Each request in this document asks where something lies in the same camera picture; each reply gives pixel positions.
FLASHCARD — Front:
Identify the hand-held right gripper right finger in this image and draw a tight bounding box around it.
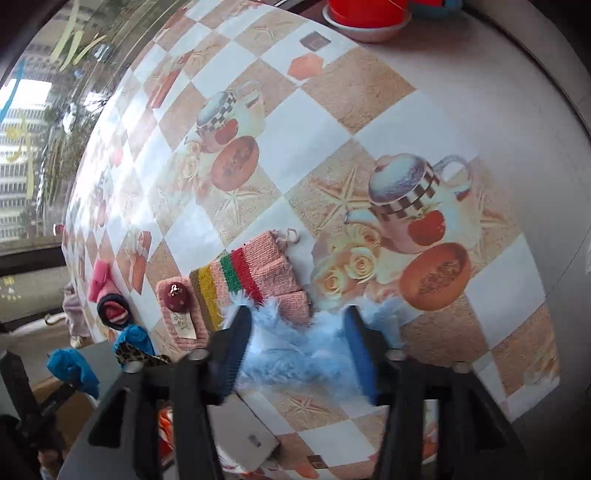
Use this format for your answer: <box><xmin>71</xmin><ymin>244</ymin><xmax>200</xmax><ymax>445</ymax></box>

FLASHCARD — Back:
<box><xmin>342</xmin><ymin>306</ymin><xmax>533</xmax><ymax>480</ymax></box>

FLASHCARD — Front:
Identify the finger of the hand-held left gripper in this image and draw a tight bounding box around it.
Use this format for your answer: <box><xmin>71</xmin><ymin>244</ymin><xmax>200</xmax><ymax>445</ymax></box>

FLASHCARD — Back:
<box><xmin>42</xmin><ymin>384</ymin><xmax>83</xmax><ymax>417</ymax></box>
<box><xmin>0</xmin><ymin>350</ymin><xmax>52</xmax><ymax>455</ymax></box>

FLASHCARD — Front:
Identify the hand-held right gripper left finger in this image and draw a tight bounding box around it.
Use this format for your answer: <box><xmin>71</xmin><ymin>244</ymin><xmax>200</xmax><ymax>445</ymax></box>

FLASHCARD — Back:
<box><xmin>58</xmin><ymin>305</ymin><xmax>253</xmax><ymax>480</ymax></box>

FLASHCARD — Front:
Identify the blue cloth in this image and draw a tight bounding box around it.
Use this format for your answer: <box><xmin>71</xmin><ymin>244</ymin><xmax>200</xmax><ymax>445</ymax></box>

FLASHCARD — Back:
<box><xmin>113</xmin><ymin>324</ymin><xmax>156</xmax><ymax>359</ymax></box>
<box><xmin>46</xmin><ymin>348</ymin><xmax>101</xmax><ymax>400</ymax></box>

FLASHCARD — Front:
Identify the pink sock with button tag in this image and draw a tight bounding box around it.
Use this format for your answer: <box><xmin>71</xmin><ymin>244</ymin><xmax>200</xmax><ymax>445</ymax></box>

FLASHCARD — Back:
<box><xmin>154</xmin><ymin>277</ymin><xmax>211</xmax><ymax>353</ymax></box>

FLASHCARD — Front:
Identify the light blue fluffy sock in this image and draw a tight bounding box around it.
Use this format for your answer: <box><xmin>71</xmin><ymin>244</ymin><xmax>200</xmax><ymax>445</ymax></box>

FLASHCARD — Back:
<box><xmin>228</xmin><ymin>293</ymin><xmax>407</xmax><ymax>398</ymax></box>

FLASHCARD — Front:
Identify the pink striped knitted sock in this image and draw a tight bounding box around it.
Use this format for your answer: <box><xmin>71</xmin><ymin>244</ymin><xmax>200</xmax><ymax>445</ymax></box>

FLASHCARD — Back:
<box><xmin>189</xmin><ymin>230</ymin><xmax>315</xmax><ymax>331</ymax></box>

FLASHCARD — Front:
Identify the leopard print scrunchie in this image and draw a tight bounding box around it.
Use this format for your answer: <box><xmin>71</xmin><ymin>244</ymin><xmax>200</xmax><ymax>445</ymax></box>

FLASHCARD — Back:
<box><xmin>115</xmin><ymin>342</ymin><xmax>171</xmax><ymax>371</ymax></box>

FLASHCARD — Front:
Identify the grey cardboard box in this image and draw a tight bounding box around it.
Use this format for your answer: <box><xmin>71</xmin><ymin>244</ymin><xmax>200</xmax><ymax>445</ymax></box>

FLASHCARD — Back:
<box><xmin>208</xmin><ymin>392</ymin><xmax>282</xmax><ymax>474</ymax></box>

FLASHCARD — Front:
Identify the pink knitted sock dark cuff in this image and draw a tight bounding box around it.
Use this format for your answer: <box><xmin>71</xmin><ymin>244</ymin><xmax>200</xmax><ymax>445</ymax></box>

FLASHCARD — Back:
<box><xmin>96</xmin><ymin>295</ymin><xmax>136</xmax><ymax>332</ymax></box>

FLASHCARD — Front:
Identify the bright pink fluffy sock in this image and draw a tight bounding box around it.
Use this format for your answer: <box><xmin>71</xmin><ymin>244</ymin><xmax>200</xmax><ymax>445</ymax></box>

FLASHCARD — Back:
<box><xmin>89</xmin><ymin>259</ymin><xmax>114</xmax><ymax>303</ymax></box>

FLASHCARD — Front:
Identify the white cloth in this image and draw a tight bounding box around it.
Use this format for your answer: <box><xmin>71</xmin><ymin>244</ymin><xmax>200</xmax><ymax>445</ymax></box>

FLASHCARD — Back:
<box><xmin>62</xmin><ymin>281</ymin><xmax>93</xmax><ymax>349</ymax></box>

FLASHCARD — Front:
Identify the checkered printed tablecloth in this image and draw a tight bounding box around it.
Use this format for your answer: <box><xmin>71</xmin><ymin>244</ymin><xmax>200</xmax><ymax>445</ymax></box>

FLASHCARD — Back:
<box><xmin>62</xmin><ymin>0</ymin><xmax>562</xmax><ymax>480</ymax></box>

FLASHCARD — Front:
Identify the pink basin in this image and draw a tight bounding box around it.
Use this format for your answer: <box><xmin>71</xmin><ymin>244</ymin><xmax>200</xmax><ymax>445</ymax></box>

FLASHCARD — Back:
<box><xmin>322</xmin><ymin>7</ymin><xmax>413</xmax><ymax>44</ymax></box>

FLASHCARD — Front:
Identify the red basin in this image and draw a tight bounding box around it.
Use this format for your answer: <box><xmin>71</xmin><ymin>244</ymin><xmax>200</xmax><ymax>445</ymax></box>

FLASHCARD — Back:
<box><xmin>327</xmin><ymin>0</ymin><xmax>411</xmax><ymax>30</ymax></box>

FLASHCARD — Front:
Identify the blue plush item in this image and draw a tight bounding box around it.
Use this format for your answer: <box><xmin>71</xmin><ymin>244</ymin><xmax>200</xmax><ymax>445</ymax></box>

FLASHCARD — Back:
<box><xmin>409</xmin><ymin>0</ymin><xmax>465</xmax><ymax>19</ymax></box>

